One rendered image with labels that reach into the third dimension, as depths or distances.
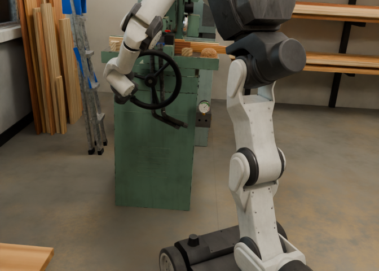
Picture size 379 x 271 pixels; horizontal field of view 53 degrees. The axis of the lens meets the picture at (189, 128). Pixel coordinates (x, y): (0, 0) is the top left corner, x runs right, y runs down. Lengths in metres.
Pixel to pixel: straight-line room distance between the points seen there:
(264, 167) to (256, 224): 0.23
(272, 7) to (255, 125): 0.41
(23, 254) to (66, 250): 0.86
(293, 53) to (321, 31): 3.30
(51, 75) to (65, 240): 1.58
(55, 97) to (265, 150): 2.24
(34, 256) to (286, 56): 0.94
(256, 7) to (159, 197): 1.32
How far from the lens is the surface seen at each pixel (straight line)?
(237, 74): 1.36
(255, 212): 1.47
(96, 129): 2.89
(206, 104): 1.94
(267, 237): 1.52
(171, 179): 2.18
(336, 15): 4.07
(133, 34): 1.35
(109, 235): 2.09
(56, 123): 3.38
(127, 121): 2.07
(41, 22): 3.21
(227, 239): 1.77
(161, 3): 1.33
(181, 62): 1.95
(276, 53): 1.24
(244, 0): 1.32
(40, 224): 2.24
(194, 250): 1.65
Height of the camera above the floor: 1.23
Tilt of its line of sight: 21 degrees down
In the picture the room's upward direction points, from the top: 3 degrees clockwise
